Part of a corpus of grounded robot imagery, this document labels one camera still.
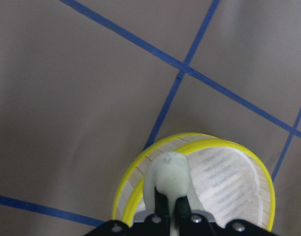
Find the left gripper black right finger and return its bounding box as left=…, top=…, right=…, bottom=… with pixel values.
left=174, top=196, right=191, bottom=219

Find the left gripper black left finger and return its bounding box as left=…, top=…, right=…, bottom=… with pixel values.
left=154, top=187, right=170, bottom=223

